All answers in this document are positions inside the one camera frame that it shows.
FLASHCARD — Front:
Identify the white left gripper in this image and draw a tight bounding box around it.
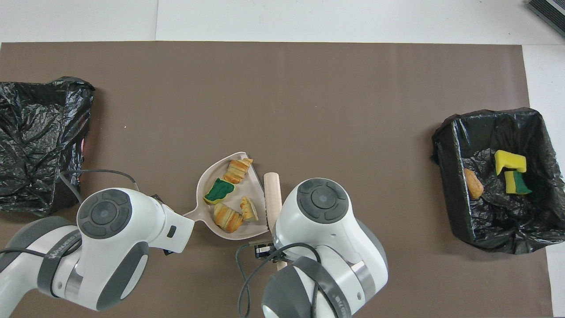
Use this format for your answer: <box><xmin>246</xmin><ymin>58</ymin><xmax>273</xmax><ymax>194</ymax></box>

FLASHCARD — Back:
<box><xmin>152</xmin><ymin>197</ymin><xmax>285</xmax><ymax>263</ymax></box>

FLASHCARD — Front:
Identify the striped toy croissant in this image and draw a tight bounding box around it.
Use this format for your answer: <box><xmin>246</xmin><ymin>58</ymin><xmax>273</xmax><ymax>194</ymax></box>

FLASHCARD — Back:
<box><xmin>223</xmin><ymin>158</ymin><xmax>254</xmax><ymax>185</ymax></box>
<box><xmin>213</xmin><ymin>203</ymin><xmax>244</xmax><ymax>234</ymax></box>
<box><xmin>240</xmin><ymin>196</ymin><xmax>260</xmax><ymax>222</ymax></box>

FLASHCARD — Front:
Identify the green and yellow sponge piece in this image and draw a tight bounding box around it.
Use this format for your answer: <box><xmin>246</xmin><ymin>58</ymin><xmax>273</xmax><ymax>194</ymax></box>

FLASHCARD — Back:
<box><xmin>203</xmin><ymin>177</ymin><xmax>236</xmax><ymax>206</ymax></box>
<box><xmin>504</xmin><ymin>170</ymin><xmax>533</xmax><ymax>195</ymax></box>

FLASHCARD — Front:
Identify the beige plastic dustpan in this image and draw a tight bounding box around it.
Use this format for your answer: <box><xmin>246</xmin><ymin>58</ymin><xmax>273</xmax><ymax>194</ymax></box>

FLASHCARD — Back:
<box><xmin>183</xmin><ymin>151</ymin><xmax>271</xmax><ymax>241</ymax></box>

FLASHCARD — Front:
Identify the beige hand brush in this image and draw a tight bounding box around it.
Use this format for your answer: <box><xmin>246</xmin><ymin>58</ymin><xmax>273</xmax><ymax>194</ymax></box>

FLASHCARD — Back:
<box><xmin>263</xmin><ymin>172</ymin><xmax>288</xmax><ymax>271</ymax></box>

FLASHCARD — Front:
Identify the brown oval bread roll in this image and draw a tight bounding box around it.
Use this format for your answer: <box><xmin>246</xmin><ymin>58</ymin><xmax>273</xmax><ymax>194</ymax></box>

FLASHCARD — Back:
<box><xmin>463</xmin><ymin>168</ymin><xmax>485</xmax><ymax>200</ymax></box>

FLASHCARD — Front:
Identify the black bag covered bin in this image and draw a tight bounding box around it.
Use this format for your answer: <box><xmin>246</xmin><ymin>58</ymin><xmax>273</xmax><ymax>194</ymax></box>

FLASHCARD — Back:
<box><xmin>0</xmin><ymin>76</ymin><xmax>95</xmax><ymax>217</ymax></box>

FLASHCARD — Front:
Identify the open bin with black bag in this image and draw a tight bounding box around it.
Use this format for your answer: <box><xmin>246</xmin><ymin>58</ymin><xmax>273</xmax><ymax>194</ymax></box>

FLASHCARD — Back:
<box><xmin>431</xmin><ymin>107</ymin><xmax>565</xmax><ymax>255</ymax></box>

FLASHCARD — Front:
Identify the brown paper table mat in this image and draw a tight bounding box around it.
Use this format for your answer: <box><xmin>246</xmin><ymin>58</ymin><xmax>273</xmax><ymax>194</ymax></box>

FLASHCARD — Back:
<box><xmin>0</xmin><ymin>41</ymin><xmax>554</xmax><ymax>318</ymax></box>

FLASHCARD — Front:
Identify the grey ribbed device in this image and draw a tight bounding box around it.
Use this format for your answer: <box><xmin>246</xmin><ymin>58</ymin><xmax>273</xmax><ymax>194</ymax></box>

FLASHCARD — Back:
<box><xmin>524</xmin><ymin>0</ymin><xmax>565</xmax><ymax>38</ymax></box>

